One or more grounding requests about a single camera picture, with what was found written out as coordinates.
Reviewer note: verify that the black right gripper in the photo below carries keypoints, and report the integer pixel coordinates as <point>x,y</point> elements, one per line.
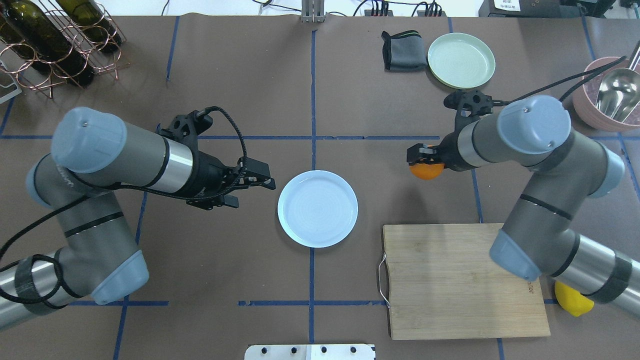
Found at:
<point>449,153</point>

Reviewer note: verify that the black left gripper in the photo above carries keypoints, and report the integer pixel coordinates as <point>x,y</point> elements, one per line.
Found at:
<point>207,175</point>

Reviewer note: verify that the orange fruit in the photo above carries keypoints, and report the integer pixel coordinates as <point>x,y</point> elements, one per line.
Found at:
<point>427,171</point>

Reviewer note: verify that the light blue plate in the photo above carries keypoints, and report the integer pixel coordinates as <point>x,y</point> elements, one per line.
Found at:
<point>317,209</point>

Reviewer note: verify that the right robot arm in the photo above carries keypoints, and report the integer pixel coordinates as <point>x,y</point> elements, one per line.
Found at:
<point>566,168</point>

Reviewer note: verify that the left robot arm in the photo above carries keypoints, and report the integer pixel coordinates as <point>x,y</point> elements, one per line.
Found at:
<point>93,154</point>

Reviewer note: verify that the green plate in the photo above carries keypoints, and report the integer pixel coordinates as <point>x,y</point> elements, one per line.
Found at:
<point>461,61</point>

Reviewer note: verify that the dark folded cloth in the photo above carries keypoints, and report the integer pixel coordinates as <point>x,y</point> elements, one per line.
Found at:
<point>404,52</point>

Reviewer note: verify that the wooden cutting board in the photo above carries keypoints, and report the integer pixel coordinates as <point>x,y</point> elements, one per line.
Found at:
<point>442,285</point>

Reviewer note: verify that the pink bowl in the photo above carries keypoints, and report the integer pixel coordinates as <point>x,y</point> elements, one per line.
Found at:
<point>584,102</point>

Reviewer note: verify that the metal scoop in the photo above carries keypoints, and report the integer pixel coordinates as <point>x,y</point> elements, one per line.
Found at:
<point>618,92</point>

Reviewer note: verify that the yellow lemon right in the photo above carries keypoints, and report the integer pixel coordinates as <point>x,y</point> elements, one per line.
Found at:
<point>571,300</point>

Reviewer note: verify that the dark wine bottle middle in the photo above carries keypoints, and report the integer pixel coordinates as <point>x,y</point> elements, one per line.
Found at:
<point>93,23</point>

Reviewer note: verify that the dark wine bottle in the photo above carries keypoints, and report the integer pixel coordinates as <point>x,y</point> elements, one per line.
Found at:
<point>93,23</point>
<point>40,32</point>

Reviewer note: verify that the dark wine bottle front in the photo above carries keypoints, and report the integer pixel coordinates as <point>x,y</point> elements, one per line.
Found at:
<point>40,32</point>

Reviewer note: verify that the aluminium frame post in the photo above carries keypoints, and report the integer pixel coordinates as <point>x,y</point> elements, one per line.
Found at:
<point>313,11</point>

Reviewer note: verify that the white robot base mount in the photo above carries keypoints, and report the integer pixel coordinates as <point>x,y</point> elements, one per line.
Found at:
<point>338,351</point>

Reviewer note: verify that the copper wire bottle rack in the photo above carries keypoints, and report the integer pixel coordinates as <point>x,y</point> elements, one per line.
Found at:
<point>21,64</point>

